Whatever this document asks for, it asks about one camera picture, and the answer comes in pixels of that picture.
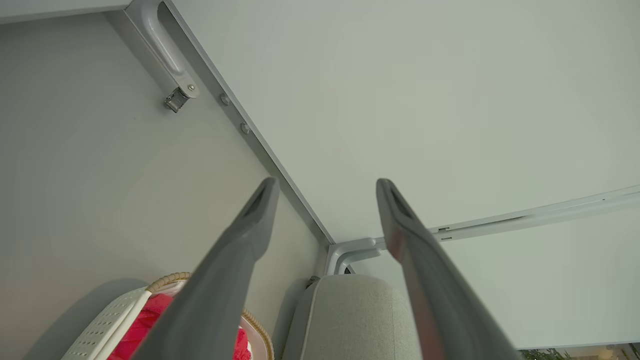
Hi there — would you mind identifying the small metal latch clip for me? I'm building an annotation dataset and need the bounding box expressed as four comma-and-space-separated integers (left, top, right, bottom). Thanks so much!
164, 86, 191, 114

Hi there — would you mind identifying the red cloth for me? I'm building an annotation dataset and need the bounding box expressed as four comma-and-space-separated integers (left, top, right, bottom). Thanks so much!
107, 292, 253, 360

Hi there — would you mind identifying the grey metal frame post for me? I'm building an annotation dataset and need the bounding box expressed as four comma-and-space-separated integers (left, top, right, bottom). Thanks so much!
105, 0, 335, 247

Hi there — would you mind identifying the grey curved corner bracket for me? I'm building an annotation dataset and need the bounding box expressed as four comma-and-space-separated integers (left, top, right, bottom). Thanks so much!
125, 0, 201, 101
325, 237, 383, 277

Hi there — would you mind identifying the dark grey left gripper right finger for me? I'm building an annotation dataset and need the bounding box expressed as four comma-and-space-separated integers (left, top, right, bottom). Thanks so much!
375, 178, 524, 360

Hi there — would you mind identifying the green plant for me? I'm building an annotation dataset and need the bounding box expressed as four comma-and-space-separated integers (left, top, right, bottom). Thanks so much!
520, 344, 640, 360

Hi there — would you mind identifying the white laundry basket rattan rim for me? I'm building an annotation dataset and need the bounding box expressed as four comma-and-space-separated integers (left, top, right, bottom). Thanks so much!
61, 271, 275, 360

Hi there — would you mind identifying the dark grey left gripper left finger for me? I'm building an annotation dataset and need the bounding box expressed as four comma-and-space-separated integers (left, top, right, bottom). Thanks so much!
131, 177, 280, 360

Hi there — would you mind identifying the grey horizontal frame rail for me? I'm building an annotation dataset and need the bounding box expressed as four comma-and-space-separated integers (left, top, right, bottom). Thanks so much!
372, 184, 640, 247
0, 0, 133, 25

